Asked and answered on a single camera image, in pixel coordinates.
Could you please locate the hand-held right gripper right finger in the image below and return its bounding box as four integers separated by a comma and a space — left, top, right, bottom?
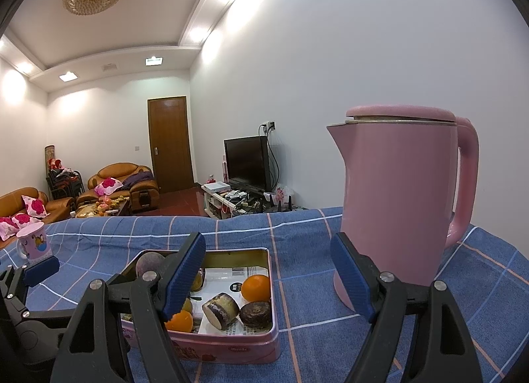
331, 233, 482, 383

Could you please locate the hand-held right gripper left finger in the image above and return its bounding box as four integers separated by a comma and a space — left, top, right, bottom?
50, 232, 206, 383

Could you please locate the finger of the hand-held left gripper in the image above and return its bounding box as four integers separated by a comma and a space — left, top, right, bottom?
0, 256, 61, 318

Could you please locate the orange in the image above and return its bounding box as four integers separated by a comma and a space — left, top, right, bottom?
241, 275, 271, 303
164, 309, 194, 333

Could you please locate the purple cut taro piece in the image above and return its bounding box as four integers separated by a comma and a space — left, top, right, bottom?
202, 293, 241, 329

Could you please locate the dark brown passion fruit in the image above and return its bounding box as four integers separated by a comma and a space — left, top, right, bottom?
240, 301, 272, 329

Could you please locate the pink tin box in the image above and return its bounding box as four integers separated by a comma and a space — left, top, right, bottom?
111, 247, 281, 364

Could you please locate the pink cartoon mug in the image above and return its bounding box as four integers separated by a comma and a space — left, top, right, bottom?
16, 222, 52, 266

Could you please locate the white printed carton sheet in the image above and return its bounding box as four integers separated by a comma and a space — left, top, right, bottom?
194, 266, 271, 336

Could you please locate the pink floral pillow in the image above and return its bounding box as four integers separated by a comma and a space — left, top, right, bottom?
21, 195, 48, 218
0, 217, 19, 242
12, 213, 42, 230
94, 177, 124, 197

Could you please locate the brown leather sofa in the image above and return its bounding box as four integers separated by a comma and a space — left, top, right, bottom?
0, 187, 77, 249

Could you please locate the white television stand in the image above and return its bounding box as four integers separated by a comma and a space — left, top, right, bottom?
202, 182, 308, 218

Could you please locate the coffee table with food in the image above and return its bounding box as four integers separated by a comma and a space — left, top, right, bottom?
70, 197, 131, 218

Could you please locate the brown leather armchair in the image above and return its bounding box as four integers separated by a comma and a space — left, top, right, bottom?
76, 163, 160, 212

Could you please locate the pink electric kettle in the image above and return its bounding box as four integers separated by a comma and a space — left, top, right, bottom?
326, 104, 480, 318

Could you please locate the black rack with clothes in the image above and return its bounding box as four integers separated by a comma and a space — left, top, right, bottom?
45, 145, 87, 202

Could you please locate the purple throw blanket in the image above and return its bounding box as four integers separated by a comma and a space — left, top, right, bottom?
122, 171, 155, 190

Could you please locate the black television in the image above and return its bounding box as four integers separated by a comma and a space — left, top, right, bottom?
224, 136, 271, 192

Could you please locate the brown wooden door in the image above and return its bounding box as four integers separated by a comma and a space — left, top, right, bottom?
147, 96, 195, 194

